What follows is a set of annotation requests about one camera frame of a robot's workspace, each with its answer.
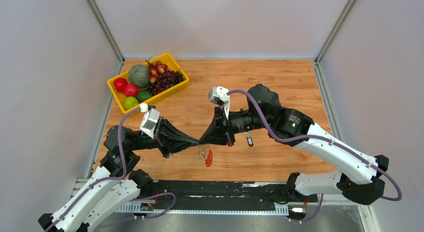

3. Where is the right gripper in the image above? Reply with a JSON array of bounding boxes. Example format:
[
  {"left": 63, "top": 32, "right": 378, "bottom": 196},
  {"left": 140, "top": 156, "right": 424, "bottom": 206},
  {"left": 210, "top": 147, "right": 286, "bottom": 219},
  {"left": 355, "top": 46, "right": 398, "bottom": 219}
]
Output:
[{"left": 199, "top": 103, "right": 271, "bottom": 146}]

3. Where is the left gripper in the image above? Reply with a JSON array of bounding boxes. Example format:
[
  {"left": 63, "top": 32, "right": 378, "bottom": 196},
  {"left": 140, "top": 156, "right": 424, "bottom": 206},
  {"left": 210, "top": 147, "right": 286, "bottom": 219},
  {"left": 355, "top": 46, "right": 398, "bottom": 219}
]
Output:
[{"left": 128, "top": 115, "right": 200, "bottom": 158}]

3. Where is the metal key holder red handle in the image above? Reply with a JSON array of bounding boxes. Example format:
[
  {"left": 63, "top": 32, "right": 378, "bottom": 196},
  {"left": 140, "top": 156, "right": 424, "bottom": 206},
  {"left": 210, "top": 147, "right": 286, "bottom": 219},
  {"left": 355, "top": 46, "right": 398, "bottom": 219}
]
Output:
[{"left": 198, "top": 145, "right": 213, "bottom": 167}]

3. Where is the dark purple grape bunch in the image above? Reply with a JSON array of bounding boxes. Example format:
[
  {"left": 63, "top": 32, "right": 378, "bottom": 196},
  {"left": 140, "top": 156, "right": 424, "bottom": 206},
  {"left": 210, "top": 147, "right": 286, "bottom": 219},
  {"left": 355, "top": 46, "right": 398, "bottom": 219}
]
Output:
[{"left": 144, "top": 70, "right": 186, "bottom": 95}]

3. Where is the light green apple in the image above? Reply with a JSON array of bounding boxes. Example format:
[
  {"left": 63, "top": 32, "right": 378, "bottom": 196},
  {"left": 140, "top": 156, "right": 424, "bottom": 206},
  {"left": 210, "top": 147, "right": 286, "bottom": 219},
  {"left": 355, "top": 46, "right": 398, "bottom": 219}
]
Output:
[{"left": 122, "top": 96, "right": 139, "bottom": 110}]

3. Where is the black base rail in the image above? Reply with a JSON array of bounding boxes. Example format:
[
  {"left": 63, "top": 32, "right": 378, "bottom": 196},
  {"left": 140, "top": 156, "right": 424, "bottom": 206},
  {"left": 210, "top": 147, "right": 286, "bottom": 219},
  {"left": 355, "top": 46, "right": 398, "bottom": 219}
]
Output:
[{"left": 117, "top": 180, "right": 319, "bottom": 216}]

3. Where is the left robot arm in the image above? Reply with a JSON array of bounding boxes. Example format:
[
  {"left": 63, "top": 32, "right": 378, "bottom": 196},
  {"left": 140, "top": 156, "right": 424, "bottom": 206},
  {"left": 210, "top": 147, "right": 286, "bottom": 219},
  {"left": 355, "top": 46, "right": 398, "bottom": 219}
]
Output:
[{"left": 38, "top": 117, "right": 199, "bottom": 232}]

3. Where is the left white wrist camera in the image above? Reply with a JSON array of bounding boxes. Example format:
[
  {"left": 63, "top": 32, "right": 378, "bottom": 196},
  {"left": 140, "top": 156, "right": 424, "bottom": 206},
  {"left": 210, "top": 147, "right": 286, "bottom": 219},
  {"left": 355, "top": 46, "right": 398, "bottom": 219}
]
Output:
[{"left": 139, "top": 103, "right": 160, "bottom": 139}]

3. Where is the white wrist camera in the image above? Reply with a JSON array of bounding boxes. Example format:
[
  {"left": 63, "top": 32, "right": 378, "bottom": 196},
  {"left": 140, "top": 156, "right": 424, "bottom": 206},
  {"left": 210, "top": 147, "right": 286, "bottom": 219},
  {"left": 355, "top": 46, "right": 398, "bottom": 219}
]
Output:
[
  {"left": 139, "top": 103, "right": 160, "bottom": 139},
  {"left": 209, "top": 86, "right": 230, "bottom": 119}
]

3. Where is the green melon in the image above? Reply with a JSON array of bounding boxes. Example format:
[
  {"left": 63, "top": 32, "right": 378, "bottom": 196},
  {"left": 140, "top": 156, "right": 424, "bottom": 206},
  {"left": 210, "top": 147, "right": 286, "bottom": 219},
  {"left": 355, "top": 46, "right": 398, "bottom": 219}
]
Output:
[{"left": 128, "top": 64, "right": 150, "bottom": 88}]

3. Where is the dark green lime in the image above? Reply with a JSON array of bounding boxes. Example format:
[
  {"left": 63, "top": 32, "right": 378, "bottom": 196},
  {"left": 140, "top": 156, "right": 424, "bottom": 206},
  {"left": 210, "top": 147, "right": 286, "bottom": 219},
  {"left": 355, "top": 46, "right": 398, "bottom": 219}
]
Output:
[{"left": 135, "top": 90, "right": 153, "bottom": 103}]

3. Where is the red cherries bunch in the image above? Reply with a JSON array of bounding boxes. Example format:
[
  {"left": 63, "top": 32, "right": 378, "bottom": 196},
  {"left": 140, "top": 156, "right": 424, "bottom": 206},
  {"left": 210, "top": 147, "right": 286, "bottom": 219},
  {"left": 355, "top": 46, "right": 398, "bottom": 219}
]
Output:
[{"left": 145, "top": 60, "right": 168, "bottom": 84}]

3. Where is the pink red apple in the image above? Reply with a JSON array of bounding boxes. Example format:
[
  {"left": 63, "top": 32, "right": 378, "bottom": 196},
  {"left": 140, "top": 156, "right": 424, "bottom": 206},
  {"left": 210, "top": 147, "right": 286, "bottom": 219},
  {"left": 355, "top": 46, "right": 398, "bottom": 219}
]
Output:
[{"left": 123, "top": 83, "right": 139, "bottom": 97}]

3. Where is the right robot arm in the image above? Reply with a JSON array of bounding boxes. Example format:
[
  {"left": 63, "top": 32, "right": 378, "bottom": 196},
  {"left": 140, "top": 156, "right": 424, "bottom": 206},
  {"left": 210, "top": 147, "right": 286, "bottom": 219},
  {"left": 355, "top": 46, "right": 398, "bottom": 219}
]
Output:
[{"left": 199, "top": 84, "right": 389, "bottom": 205}]

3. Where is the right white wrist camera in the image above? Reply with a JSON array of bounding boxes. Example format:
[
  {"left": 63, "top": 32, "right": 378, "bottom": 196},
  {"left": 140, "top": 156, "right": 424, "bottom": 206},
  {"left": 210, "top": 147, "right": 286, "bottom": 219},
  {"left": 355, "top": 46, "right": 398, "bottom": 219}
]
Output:
[{"left": 209, "top": 86, "right": 230, "bottom": 119}]

